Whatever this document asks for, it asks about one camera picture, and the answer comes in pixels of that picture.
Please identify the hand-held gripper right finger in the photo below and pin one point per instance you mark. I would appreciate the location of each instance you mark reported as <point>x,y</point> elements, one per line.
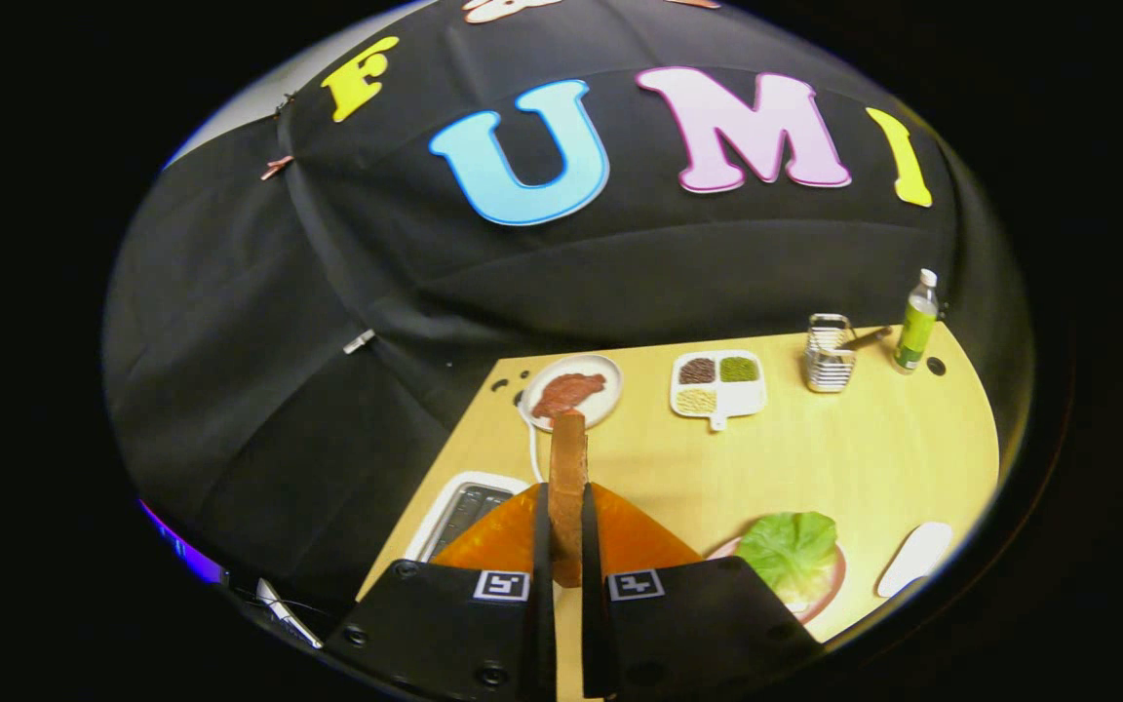
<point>591,556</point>

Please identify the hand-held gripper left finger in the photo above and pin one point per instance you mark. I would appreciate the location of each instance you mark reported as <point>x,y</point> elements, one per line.
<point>542,546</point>

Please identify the toasted bread slice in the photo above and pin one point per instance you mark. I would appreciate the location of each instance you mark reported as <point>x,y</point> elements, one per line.
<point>568,487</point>

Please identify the green lettuce leaf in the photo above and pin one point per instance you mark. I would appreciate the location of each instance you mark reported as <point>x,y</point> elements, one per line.
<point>786,551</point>

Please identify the white toaster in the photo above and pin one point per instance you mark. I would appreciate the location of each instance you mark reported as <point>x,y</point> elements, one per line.
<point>464,512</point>

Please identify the red meat piece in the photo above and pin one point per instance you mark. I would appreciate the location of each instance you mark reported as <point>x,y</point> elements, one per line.
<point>566,393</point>

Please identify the grey round plate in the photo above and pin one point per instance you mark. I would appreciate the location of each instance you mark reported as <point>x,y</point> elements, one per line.
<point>610,390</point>

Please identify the yellow beans pile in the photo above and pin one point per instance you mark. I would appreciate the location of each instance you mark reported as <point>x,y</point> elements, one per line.
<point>696,401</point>

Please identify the brown beans pile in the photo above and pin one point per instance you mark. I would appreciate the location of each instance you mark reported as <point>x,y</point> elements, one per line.
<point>697,370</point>

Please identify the white divided tray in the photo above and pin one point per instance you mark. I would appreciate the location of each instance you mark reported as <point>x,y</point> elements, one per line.
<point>742,398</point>

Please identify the green beans pile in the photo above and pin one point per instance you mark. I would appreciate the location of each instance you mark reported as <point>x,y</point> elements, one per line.
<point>739,369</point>

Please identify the pink round plate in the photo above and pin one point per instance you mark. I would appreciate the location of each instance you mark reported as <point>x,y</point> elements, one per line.
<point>830,590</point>

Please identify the white flat device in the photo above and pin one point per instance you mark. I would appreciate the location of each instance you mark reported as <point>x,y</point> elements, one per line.
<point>289,612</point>

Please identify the white cloth tag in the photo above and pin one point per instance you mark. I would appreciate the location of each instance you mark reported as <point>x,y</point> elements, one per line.
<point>359,341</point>

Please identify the black backdrop cloth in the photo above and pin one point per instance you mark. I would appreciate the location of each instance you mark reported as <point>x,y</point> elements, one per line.
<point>620,263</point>

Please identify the white square plate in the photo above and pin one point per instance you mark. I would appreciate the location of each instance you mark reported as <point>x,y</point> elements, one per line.
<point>912,561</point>

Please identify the green label drink bottle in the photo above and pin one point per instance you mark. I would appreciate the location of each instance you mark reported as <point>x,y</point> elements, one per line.
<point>915,331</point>

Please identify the pink cloth clip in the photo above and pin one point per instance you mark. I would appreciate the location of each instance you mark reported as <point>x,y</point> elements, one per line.
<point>277,167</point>

